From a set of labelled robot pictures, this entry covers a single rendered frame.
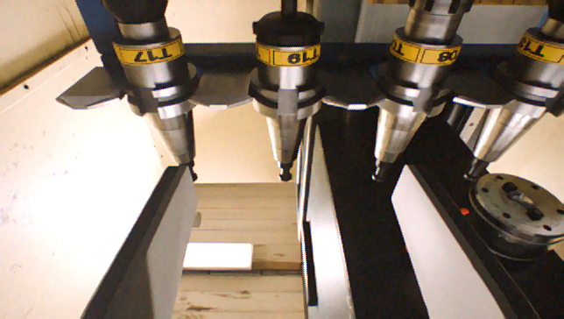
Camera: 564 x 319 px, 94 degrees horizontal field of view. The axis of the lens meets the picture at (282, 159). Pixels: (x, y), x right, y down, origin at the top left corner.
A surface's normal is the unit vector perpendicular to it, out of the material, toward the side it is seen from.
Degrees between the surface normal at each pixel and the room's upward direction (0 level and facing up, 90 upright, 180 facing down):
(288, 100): 89
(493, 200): 180
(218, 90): 180
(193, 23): 90
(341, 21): 90
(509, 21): 91
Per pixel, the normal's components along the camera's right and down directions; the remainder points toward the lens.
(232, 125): 0.01, 0.66
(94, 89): 0.00, -0.75
